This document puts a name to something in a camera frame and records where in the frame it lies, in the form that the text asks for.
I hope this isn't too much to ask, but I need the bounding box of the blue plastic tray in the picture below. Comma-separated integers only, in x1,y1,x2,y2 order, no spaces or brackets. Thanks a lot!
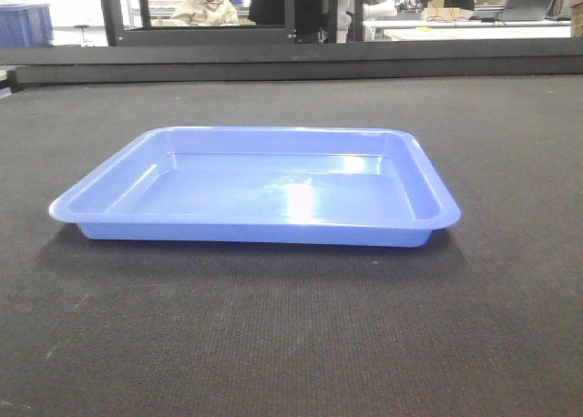
49,126,461,248

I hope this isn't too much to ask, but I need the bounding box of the white humanoid robot arm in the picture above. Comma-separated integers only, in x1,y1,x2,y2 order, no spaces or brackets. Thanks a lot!
336,0,434,44

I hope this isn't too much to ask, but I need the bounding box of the white work table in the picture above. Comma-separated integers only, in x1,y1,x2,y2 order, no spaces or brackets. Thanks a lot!
364,20,571,41

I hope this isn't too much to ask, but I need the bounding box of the person in beige hoodie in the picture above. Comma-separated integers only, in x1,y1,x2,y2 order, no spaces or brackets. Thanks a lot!
169,0,240,26

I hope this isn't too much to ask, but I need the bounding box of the black stool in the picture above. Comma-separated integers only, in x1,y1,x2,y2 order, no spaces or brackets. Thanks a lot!
74,24,94,47

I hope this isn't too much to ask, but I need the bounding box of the grey laptop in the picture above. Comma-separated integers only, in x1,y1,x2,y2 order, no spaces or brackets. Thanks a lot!
499,0,571,23

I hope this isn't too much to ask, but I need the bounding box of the blue storage crate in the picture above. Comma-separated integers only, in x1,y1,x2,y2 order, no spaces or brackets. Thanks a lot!
1,1,54,48

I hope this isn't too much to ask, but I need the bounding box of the black table edge rail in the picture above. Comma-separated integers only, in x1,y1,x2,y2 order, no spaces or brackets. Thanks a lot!
1,38,582,89

